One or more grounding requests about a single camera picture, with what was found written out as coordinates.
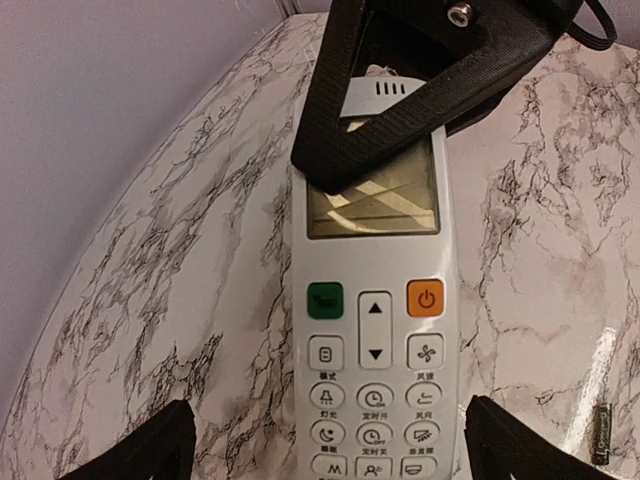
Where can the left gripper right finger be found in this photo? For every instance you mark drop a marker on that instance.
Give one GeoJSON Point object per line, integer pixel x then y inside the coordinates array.
{"type": "Point", "coordinates": [500, 446]}

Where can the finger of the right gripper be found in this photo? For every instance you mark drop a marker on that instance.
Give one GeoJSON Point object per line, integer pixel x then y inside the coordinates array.
{"type": "Point", "coordinates": [389, 73]}

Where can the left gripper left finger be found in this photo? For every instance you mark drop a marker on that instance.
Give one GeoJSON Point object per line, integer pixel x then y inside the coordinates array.
{"type": "Point", "coordinates": [161, 448]}

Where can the black green AAA battery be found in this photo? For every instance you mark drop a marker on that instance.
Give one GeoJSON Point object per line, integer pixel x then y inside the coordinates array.
{"type": "Point", "coordinates": [602, 434]}

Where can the white remote control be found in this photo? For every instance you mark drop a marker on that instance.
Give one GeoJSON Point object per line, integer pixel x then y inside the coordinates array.
{"type": "Point", "coordinates": [375, 322]}

